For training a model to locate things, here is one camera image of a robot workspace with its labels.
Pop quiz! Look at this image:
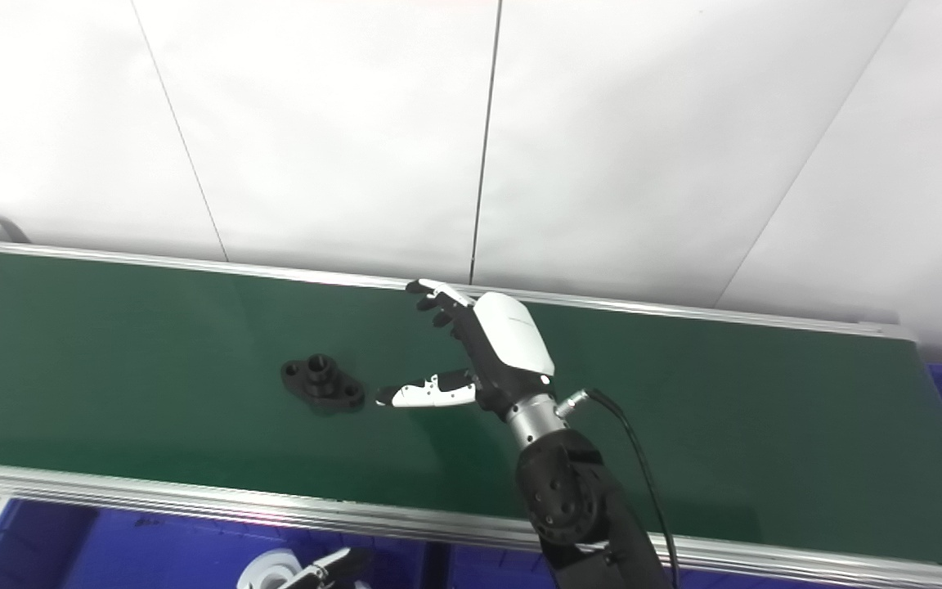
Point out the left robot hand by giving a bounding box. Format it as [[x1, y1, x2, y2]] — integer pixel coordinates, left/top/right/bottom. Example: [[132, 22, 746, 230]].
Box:
[[277, 546, 375, 589]]

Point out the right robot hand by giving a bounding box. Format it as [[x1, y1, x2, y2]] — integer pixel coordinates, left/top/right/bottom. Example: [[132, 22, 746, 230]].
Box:
[[375, 278, 558, 423]]

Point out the black flange part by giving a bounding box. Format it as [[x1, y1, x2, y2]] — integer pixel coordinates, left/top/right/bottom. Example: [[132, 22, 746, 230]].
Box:
[[280, 353, 366, 413]]

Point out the white flange part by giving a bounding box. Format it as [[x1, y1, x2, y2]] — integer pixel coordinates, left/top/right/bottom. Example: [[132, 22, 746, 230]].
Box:
[[237, 549, 307, 589]]

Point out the green conveyor belt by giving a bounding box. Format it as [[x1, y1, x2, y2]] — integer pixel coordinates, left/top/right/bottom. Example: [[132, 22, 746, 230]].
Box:
[[0, 239, 942, 589], [0, 248, 942, 572]]

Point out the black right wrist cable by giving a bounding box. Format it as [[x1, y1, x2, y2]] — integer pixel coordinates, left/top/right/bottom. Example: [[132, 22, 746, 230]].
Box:
[[556, 388, 681, 589]]

